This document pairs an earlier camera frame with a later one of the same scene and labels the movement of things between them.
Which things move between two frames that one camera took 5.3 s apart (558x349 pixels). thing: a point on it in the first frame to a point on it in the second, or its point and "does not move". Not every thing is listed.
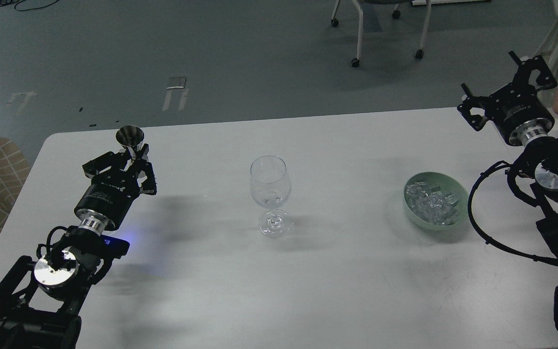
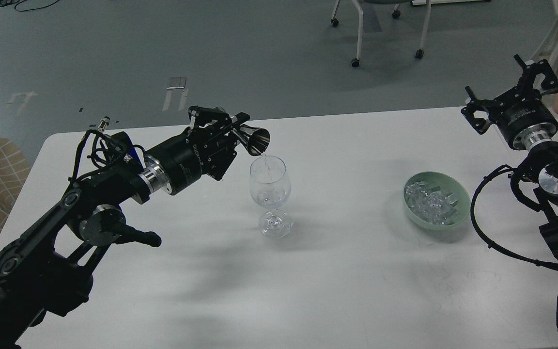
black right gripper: x=517 y=109 does not move
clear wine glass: x=271 y=186 does not move
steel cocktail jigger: x=131 y=137 to x=255 y=140
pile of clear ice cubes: x=430 y=204 does not move
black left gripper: x=112 y=192 to x=175 y=163
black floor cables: x=9 y=2 does not move
